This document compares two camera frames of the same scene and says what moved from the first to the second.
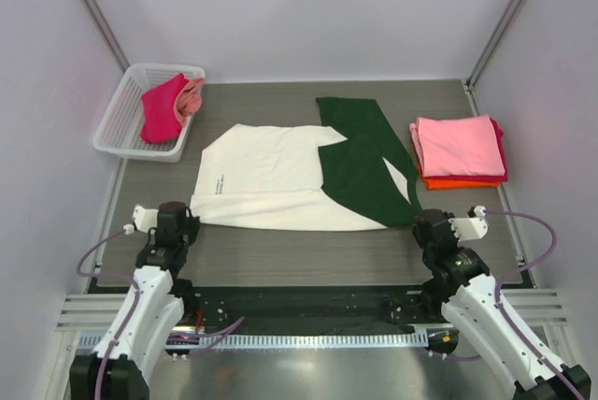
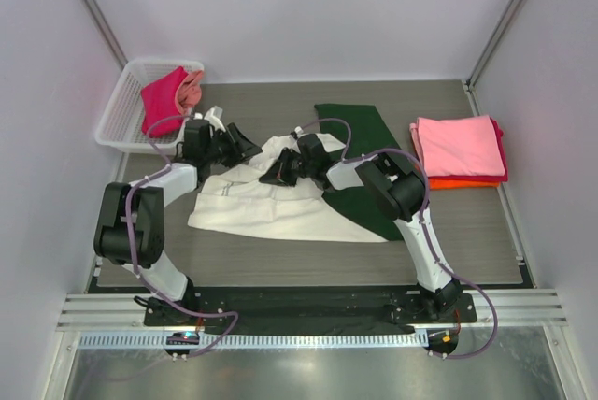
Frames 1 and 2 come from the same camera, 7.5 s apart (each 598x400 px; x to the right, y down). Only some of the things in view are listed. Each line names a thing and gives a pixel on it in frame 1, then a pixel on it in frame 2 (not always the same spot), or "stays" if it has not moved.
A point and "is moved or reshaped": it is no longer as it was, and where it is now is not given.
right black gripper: x=416 y=235 -> x=279 y=174
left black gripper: x=192 y=223 -> x=246 y=148
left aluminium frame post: x=94 y=9 stays
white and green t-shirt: x=351 y=176 is moved or reshaped
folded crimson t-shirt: x=501 y=144 stays
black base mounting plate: x=317 y=308 stays
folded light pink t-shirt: x=458 y=146 stays
